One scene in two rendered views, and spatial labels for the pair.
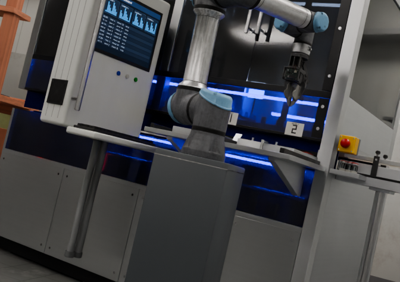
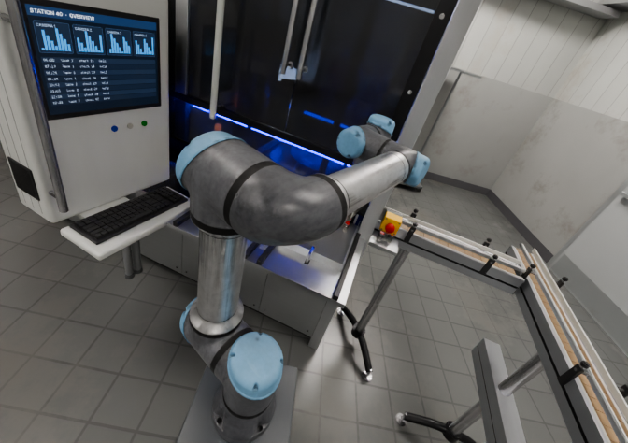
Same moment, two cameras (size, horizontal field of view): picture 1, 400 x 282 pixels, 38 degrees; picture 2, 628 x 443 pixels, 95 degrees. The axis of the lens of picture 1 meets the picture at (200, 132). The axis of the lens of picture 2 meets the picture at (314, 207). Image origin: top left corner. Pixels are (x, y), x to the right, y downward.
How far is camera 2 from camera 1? 1.84 m
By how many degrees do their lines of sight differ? 41
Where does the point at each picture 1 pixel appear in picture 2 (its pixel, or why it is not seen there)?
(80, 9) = not seen: outside the picture
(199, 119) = (233, 406)
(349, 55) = (414, 133)
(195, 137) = (230, 421)
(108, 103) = (114, 166)
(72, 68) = (29, 155)
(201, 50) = (221, 288)
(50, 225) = not seen: hidden behind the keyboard
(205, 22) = (221, 249)
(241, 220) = not seen: hidden behind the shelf
